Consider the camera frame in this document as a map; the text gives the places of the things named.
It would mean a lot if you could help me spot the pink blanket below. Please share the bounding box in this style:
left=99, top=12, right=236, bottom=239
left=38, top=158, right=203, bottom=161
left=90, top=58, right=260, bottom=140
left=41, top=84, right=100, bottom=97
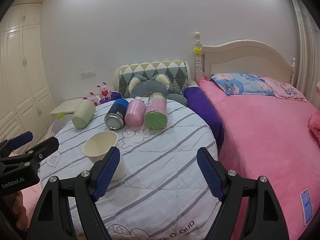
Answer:
left=198, top=77, right=319, bottom=239

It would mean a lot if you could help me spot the pink bunny toy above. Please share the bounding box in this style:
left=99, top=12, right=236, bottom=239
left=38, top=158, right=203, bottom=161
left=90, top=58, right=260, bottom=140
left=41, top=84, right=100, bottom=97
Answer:
left=82, top=92, right=100, bottom=106
left=96, top=81, right=112, bottom=101

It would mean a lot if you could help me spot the white curtain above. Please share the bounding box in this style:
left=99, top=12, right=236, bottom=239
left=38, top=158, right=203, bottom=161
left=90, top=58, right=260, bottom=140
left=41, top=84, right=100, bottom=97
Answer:
left=291, top=0, right=319, bottom=105

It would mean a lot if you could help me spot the cream wardrobe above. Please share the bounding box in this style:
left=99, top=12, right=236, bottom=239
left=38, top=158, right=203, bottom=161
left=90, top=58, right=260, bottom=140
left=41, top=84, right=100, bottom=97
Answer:
left=1, top=3, right=55, bottom=145

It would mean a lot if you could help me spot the grey dotted pillow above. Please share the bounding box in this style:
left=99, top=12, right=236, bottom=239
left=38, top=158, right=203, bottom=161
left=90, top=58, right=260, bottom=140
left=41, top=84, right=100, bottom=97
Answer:
left=47, top=113, right=73, bottom=137

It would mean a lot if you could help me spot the white bedside table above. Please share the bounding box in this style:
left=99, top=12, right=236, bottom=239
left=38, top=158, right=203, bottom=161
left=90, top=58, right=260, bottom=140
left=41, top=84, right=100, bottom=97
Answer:
left=50, top=98, right=83, bottom=116

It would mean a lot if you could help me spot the smartphone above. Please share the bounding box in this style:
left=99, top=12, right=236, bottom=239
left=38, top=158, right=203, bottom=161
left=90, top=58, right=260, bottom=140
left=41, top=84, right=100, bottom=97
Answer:
left=300, top=189, right=313, bottom=225

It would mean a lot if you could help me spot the blue steel thermos cup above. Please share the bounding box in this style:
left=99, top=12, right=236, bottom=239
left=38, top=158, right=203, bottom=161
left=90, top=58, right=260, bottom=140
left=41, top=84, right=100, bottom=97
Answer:
left=104, top=98, right=129, bottom=130

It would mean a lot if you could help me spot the pink cup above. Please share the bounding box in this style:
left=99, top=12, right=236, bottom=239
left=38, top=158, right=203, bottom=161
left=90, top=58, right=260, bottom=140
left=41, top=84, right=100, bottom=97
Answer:
left=125, top=99, right=146, bottom=127

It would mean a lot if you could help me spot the yellow star ornament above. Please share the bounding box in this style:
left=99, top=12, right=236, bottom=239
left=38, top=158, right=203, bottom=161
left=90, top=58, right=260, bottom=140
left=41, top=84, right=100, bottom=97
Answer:
left=193, top=47, right=202, bottom=55

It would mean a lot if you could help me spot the blue cartoon pillow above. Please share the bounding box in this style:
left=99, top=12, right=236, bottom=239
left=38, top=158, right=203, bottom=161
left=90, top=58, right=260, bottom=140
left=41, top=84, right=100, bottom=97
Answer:
left=210, top=73, right=274, bottom=96

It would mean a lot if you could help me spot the cream bed headboard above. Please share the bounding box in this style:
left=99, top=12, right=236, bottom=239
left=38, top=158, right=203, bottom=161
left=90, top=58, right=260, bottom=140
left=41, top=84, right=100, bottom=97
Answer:
left=194, top=32, right=296, bottom=85

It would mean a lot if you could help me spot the pink sheet left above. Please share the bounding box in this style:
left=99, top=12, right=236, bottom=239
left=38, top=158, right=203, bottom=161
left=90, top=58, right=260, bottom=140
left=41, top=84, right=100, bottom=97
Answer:
left=7, top=182, right=42, bottom=228

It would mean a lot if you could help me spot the pale green cup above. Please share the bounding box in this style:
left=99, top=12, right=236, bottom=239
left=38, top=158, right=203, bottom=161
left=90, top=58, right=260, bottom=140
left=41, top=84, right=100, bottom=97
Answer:
left=72, top=100, right=95, bottom=129

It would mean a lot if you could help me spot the pink bunny toy front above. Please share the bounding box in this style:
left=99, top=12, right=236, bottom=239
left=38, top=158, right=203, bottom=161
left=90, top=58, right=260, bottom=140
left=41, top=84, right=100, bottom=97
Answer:
left=82, top=92, right=100, bottom=106

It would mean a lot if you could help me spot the grey plush cat pillow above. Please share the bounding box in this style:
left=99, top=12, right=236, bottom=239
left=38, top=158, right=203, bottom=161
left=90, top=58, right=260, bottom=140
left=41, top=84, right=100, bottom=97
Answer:
left=128, top=74, right=187, bottom=106

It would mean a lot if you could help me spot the pink green tumbler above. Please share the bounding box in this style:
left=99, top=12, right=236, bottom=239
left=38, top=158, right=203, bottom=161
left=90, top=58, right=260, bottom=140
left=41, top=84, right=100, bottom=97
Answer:
left=144, top=93, right=168, bottom=130

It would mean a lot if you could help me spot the left hand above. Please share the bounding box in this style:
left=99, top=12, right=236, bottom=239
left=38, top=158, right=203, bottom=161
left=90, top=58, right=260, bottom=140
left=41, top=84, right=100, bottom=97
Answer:
left=9, top=191, right=28, bottom=230

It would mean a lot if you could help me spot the purple blanket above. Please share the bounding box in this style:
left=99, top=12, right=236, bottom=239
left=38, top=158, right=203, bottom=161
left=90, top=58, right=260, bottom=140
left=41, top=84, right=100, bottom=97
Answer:
left=184, top=87, right=225, bottom=151

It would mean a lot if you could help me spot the pink cartoon pillow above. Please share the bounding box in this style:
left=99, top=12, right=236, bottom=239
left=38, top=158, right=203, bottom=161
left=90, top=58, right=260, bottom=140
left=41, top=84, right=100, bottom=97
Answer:
left=263, top=77, right=307, bottom=102

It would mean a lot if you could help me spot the pink bunny toy rear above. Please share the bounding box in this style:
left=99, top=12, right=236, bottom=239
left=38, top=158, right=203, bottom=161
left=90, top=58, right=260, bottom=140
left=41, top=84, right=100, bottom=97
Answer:
left=96, top=81, right=112, bottom=101

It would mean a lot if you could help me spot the white striped quilt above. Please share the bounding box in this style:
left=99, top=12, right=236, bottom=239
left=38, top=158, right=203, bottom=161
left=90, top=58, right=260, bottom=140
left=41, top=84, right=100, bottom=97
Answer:
left=38, top=97, right=223, bottom=240

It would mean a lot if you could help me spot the white paper cup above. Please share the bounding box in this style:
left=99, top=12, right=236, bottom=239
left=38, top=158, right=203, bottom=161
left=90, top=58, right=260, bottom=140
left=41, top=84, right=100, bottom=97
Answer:
left=83, top=131, right=127, bottom=181

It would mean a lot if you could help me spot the wall switch panel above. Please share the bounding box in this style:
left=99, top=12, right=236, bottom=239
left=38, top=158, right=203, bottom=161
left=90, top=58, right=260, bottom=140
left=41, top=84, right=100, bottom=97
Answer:
left=80, top=70, right=96, bottom=79

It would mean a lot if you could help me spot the diamond pattern cushion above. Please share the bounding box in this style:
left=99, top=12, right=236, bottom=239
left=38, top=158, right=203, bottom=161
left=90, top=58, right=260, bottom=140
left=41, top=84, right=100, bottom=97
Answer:
left=116, top=61, right=191, bottom=98

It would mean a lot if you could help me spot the pink plush item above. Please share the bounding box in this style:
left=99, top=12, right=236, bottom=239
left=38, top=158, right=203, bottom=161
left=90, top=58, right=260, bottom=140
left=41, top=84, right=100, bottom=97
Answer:
left=308, top=110, right=320, bottom=144

